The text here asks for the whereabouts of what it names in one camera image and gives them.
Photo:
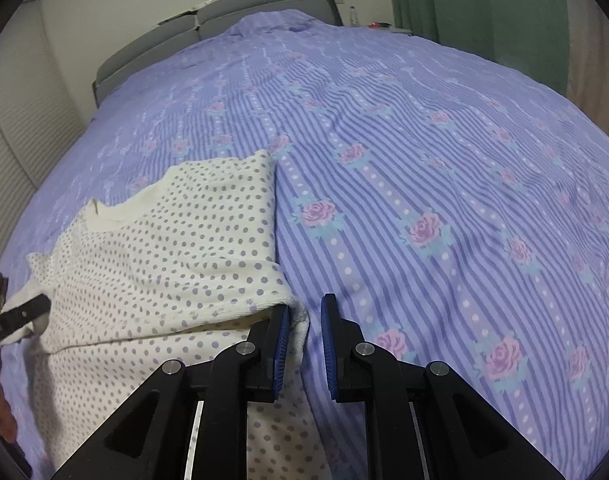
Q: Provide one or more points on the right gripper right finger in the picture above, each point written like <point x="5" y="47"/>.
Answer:
<point x="421" y="422"/>

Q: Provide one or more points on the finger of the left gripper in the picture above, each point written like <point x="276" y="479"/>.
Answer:
<point x="18" y="317"/>

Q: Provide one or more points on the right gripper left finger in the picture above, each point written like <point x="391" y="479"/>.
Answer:
<point x="189" y="421"/>

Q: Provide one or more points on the white polka dot shirt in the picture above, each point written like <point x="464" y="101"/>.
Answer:
<point x="181" y="270"/>

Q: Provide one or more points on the purple floral bed cover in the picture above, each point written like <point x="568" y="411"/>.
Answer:
<point x="458" y="210"/>

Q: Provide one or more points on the white louvered wardrobe doors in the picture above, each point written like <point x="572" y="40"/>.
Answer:
<point x="38" y="119"/>

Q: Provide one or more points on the items on headboard shelf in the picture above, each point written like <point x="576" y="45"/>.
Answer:
<point x="192" y="11"/>

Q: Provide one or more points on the grey upholstered headboard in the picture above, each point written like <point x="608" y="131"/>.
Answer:
<point x="163" y="41"/>

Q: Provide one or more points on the beige curtain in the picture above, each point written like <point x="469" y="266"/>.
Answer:
<point x="588" y="67"/>

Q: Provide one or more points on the white nightstand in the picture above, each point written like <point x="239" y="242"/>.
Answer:
<point x="392" y="30"/>

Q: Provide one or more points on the red item on nightstand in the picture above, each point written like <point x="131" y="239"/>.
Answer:
<point x="379" y="25"/>

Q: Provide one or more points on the clear plastic bottle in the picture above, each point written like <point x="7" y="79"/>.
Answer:
<point x="353" y="15"/>

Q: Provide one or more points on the green curtain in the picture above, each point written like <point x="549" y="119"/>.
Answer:
<point x="531" y="36"/>

